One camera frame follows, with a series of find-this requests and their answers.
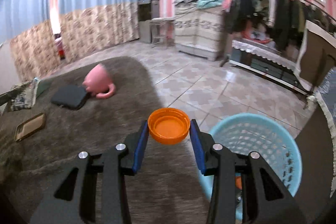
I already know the black wallet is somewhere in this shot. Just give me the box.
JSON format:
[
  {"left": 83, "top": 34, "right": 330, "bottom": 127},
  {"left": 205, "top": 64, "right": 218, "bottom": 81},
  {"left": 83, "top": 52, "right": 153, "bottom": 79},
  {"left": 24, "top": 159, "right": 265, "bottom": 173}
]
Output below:
[{"left": 51, "top": 85, "right": 90, "bottom": 110}]

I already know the pink ceramic mug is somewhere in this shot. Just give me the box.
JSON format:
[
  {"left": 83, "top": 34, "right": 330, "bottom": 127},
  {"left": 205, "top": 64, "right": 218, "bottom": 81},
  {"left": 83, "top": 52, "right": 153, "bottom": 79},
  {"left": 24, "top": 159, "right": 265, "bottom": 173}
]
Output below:
[{"left": 83, "top": 63, "right": 116, "bottom": 99}]

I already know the blue floral curtain left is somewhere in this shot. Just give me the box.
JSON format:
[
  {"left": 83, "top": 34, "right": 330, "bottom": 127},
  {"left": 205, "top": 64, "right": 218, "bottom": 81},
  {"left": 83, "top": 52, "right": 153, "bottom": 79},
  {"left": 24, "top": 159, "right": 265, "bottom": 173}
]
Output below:
[{"left": 1, "top": 0, "right": 60, "bottom": 81}]

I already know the orange plastic lid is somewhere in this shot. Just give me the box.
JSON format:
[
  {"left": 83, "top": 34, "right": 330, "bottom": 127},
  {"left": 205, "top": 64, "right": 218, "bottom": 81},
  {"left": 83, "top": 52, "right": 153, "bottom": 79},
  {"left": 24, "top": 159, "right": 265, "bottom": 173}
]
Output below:
[{"left": 147, "top": 107, "right": 190, "bottom": 145}]

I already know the grey water dispenser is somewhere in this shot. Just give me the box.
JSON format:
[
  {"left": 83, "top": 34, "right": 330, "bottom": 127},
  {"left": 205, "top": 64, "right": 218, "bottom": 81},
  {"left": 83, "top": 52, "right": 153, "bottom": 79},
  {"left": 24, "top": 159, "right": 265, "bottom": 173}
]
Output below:
[{"left": 138, "top": 0, "right": 159, "bottom": 44}]

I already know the clothes rack with garments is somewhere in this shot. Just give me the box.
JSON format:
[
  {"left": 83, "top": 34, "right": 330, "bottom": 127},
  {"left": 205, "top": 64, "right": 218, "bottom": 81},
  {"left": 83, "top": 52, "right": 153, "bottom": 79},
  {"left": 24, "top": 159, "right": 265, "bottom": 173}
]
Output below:
[{"left": 223, "top": 0, "right": 335, "bottom": 70}]

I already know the small metal side table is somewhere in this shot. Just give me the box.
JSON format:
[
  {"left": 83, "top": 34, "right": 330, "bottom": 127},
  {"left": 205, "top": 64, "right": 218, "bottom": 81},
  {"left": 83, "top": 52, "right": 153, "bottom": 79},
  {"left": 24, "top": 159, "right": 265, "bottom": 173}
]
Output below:
[{"left": 149, "top": 17, "right": 175, "bottom": 47}]

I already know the grey printed snack bag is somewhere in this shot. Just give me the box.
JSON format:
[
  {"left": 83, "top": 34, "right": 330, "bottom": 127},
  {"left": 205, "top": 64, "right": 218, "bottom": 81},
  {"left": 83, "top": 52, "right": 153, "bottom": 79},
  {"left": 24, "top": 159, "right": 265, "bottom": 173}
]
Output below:
[{"left": 1, "top": 78, "right": 40, "bottom": 111}]

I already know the cabinet with patterned cover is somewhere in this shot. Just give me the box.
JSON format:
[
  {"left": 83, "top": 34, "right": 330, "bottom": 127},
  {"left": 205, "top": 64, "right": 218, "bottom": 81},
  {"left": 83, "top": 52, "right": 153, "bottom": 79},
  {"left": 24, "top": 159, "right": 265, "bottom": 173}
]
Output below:
[{"left": 174, "top": 3, "right": 224, "bottom": 61}]

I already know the light blue plastic basket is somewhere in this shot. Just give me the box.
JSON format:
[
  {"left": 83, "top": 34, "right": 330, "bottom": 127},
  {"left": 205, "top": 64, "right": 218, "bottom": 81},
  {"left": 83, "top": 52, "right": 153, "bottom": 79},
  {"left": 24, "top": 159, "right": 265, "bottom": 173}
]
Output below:
[{"left": 199, "top": 113, "right": 302, "bottom": 223}]

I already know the tan phone case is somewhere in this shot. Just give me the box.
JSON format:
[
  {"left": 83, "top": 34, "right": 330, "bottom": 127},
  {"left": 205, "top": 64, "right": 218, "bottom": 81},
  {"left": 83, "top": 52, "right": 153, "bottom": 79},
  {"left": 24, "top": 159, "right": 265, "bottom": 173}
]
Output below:
[{"left": 14, "top": 113, "right": 46, "bottom": 141}]

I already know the brown draped cloth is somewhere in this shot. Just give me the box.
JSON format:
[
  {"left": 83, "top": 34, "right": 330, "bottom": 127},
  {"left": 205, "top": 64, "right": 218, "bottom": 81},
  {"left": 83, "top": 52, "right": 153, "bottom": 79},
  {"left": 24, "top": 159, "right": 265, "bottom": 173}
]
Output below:
[{"left": 294, "top": 21, "right": 335, "bottom": 92}]

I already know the low tv cabinet lace cover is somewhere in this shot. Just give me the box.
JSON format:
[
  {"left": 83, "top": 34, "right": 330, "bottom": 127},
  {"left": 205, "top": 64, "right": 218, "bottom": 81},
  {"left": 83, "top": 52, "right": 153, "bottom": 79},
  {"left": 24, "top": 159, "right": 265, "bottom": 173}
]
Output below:
[{"left": 230, "top": 39, "right": 308, "bottom": 95}]

